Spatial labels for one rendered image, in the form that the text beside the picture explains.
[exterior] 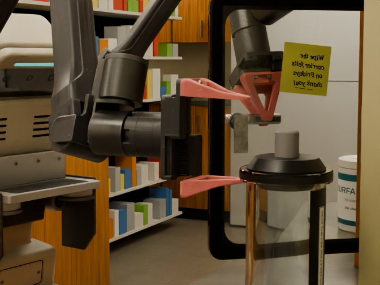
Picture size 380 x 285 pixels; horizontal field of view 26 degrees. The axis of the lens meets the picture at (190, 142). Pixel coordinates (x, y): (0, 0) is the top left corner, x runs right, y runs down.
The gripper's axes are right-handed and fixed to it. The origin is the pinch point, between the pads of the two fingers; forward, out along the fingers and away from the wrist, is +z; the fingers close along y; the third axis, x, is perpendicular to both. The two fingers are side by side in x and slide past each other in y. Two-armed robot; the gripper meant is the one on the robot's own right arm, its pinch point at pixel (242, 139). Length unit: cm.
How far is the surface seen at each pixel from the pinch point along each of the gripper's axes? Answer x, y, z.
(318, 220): -1.0, -8.7, 9.8
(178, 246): 421, -116, -207
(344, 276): 39.7, -25.4, 3.0
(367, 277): 9.3, -17.3, 13.3
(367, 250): 9.3, -13.8, 13.2
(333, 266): 46, -25, 0
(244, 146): 23.3, -3.3, -8.5
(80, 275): 256, -97, -184
